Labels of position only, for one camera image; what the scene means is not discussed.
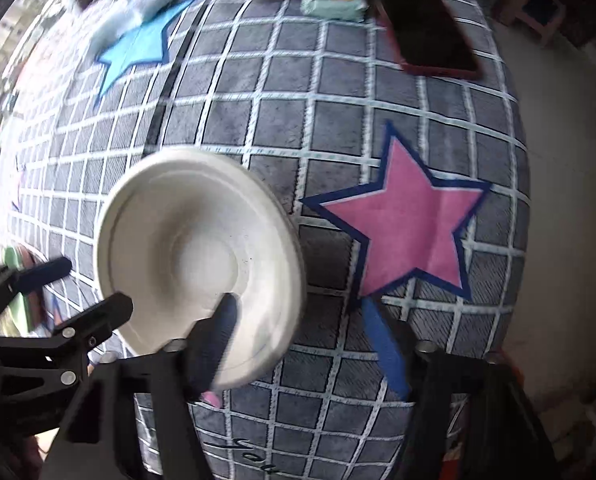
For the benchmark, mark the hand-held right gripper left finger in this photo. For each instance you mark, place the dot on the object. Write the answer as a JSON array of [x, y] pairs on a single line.
[[218, 330]]

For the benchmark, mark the white bowl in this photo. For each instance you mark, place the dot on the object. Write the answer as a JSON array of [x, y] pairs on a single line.
[[198, 260]]

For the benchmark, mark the grey star printed blanket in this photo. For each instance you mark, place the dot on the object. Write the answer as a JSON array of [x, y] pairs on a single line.
[[328, 125]]

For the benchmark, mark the dark phone with red case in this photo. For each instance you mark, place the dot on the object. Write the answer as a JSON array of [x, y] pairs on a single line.
[[427, 25]]

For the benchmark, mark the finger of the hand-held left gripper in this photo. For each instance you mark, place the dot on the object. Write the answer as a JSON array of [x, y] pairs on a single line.
[[110, 312], [48, 272]]

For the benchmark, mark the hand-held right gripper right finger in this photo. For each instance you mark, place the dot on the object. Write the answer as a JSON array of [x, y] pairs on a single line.
[[385, 345]]

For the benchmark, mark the pink stool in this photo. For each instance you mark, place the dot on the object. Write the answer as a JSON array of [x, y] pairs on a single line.
[[535, 7]]

